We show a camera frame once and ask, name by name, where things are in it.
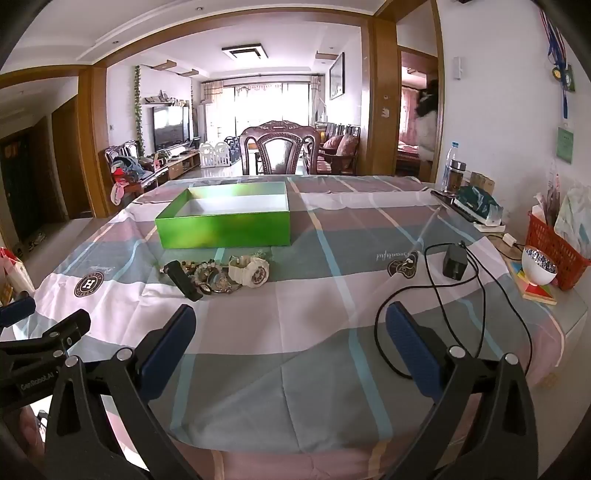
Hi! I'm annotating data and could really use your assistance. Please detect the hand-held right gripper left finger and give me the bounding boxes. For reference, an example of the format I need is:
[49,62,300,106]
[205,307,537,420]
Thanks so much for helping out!
[44,304,204,480]

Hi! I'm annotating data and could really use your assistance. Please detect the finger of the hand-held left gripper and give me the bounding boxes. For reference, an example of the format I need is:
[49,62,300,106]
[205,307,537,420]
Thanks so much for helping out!
[0,295,37,328]
[0,310,92,360]

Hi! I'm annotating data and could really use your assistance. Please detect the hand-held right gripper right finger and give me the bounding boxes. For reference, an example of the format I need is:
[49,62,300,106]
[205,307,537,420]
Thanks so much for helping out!
[385,302,541,480]

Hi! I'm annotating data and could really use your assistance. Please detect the pale pink bead bracelet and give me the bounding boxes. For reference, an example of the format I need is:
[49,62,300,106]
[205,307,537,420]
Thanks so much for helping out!
[194,270,218,295]

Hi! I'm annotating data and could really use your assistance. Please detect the brown bead bracelet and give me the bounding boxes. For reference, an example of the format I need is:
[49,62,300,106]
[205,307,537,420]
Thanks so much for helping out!
[187,259,219,278]

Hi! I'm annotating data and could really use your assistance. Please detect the white wrist watch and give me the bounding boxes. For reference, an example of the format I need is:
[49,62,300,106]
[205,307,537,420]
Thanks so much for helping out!
[228,256,270,288]

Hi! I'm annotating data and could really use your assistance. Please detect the green-framed glass tray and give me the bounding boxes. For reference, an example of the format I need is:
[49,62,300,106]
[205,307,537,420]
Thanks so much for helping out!
[154,181,292,250]

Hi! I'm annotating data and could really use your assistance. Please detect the red paper bag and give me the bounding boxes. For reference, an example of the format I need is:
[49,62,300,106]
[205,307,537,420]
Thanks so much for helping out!
[0,247,36,305]

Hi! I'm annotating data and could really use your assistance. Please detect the colourful wooden board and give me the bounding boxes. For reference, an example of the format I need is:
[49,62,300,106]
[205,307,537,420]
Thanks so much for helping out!
[505,258,558,305]

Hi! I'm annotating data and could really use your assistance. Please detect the white bowl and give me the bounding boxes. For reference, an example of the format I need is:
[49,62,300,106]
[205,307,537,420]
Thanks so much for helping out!
[522,246,558,286]

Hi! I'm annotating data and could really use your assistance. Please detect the pile of clothes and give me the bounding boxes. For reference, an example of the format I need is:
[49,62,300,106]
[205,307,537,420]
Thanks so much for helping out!
[111,156,155,204]

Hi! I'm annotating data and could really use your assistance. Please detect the red plastic basket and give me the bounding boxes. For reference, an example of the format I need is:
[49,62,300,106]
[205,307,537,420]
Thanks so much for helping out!
[525,211,591,291]

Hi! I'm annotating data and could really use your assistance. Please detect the glass jar with dark lid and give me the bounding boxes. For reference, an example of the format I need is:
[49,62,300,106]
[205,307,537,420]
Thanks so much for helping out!
[445,160,467,195]

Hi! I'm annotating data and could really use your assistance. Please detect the brown cardboard box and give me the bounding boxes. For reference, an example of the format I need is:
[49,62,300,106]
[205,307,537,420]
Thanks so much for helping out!
[468,172,496,195]

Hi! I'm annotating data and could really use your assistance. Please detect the wooden armchair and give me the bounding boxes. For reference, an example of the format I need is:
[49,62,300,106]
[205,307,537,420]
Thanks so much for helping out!
[105,141,169,204]

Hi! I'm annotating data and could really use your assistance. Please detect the wooden television cabinet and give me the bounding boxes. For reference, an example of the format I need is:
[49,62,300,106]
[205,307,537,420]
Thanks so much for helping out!
[157,150,201,182]

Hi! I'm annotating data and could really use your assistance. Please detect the clear water bottle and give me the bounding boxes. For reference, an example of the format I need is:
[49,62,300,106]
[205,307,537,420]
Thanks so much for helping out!
[441,141,461,192]

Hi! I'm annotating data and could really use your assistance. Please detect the white play fence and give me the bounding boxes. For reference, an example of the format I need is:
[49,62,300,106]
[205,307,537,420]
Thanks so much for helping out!
[199,141,241,167]

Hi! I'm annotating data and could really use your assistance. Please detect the pale paper pack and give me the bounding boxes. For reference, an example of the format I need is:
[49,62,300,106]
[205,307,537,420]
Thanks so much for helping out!
[554,182,591,241]

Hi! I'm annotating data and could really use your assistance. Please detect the wooden sofa with cushions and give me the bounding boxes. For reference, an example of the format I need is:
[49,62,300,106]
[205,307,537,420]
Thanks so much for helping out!
[316,122,362,175]

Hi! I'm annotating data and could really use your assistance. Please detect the flat screen television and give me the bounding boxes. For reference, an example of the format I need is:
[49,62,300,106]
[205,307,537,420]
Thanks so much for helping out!
[153,105,191,151]

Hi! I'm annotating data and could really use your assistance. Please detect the green ivy garland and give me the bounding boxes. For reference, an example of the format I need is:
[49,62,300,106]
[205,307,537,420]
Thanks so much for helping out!
[133,65,147,155]

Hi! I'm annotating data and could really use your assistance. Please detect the carved wooden dining chair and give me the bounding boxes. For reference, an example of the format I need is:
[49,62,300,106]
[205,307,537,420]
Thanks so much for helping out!
[240,121,321,176]

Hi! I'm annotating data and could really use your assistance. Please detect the white standing air conditioner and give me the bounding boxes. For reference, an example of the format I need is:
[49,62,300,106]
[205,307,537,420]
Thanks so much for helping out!
[201,102,216,144]

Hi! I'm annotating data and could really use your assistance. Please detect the square ceiling lamp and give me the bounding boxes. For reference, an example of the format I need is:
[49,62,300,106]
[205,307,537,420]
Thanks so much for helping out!
[222,44,269,59]

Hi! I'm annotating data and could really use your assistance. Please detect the medals on ribbons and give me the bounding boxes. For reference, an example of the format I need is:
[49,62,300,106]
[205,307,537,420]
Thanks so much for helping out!
[540,9,575,93]

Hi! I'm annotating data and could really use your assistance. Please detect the black power adapter with cable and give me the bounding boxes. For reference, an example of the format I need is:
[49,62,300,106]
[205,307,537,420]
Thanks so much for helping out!
[375,240,534,381]

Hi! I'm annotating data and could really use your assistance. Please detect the green card on lanyard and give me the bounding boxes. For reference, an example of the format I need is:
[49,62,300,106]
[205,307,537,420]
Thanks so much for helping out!
[556,90,574,163]

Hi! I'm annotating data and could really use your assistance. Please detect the framed wall picture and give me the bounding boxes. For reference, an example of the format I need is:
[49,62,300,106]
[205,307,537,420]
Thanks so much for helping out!
[329,52,345,101]

